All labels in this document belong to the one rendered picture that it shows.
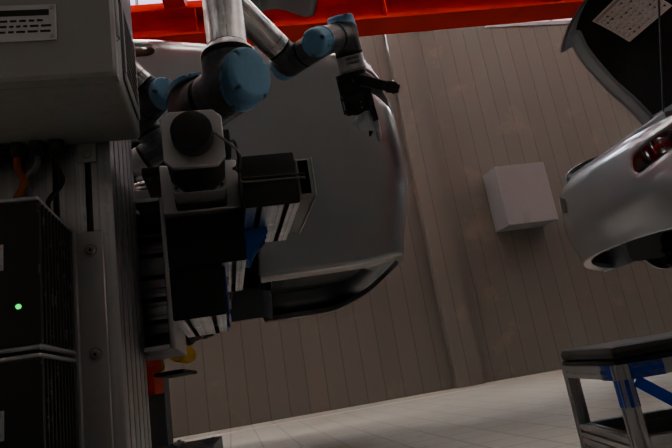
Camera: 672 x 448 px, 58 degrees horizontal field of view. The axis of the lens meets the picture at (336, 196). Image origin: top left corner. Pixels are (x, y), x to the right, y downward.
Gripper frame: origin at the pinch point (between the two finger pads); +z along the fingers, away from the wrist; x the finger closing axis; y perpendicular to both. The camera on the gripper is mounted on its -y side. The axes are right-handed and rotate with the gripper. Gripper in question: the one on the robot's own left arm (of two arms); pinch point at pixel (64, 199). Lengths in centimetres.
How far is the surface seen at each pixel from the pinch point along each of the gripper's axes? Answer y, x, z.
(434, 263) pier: -143, 488, -163
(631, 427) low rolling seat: 122, 19, -85
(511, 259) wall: -115, 531, -244
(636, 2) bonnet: -74, 173, -309
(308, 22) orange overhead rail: -236, 189, -147
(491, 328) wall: -65, 539, -177
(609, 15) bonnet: -87, 188, -303
